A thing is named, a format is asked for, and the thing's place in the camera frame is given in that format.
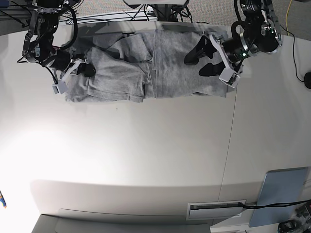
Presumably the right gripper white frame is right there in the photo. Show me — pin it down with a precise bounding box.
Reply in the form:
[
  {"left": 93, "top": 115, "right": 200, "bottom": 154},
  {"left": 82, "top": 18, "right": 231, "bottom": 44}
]
[{"left": 52, "top": 57, "right": 96, "bottom": 95}]

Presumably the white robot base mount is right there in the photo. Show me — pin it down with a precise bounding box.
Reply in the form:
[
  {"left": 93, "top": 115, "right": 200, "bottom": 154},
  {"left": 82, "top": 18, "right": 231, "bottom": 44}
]
[{"left": 123, "top": 0, "right": 190, "bottom": 22}]

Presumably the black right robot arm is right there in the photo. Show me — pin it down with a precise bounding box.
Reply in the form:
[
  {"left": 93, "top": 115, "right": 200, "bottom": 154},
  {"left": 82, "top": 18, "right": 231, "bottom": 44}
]
[{"left": 22, "top": 10, "right": 228, "bottom": 102}]

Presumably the blue orange tool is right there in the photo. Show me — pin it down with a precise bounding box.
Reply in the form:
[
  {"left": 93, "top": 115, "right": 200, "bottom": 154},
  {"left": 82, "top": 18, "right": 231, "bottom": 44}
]
[{"left": 0, "top": 192, "right": 7, "bottom": 208}]

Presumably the black round puck device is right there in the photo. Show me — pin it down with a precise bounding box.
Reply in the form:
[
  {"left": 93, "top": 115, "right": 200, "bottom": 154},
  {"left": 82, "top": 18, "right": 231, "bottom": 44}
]
[{"left": 303, "top": 71, "right": 311, "bottom": 89}]

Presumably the white cable outlet box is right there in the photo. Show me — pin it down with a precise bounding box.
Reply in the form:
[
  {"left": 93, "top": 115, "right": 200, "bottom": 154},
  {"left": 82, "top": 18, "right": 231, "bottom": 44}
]
[{"left": 186, "top": 200, "right": 246, "bottom": 221}]

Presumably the thin black cable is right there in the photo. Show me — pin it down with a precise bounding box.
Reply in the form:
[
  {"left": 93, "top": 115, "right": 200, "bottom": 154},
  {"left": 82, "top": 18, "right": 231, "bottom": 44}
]
[{"left": 279, "top": 24, "right": 306, "bottom": 82}]

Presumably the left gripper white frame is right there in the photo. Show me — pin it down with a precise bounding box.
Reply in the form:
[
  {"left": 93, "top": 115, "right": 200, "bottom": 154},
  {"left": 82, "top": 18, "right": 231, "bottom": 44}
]
[{"left": 184, "top": 35, "right": 243, "bottom": 88}]

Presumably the grey T-shirt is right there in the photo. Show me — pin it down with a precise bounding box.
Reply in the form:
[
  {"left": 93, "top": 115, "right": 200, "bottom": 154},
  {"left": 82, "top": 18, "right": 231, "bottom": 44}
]
[{"left": 66, "top": 30, "right": 228, "bottom": 102}]

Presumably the black power cable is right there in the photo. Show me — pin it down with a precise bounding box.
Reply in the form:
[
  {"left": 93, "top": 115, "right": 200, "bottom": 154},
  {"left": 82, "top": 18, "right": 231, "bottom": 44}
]
[{"left": 239, "top": 200, "right": 311, "bottom": 210}]

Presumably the black teal device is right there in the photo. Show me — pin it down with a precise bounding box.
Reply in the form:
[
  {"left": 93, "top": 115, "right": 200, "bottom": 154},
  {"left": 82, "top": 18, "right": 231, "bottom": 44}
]
[{"left": 277, "top": 219, "right": 300, "bottom": 233}]

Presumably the blue-grey flat panel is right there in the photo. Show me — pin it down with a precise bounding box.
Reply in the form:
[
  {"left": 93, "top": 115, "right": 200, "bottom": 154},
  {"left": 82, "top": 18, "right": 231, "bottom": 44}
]
[{"left": 249, "top": 167, "right": 308, "bottom": 228}]

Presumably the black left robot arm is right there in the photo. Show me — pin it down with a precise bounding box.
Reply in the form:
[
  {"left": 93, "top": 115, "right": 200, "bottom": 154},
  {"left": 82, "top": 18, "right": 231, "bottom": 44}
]
[{"left": 184, "top": 0, "right": 282, "bottom": 88}]

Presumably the yellow cable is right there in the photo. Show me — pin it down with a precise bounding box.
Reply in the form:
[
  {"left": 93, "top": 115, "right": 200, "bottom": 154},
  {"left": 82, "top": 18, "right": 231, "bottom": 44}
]
[{"left": 285, "top": 0, "right": 293, "bottom": 36}]

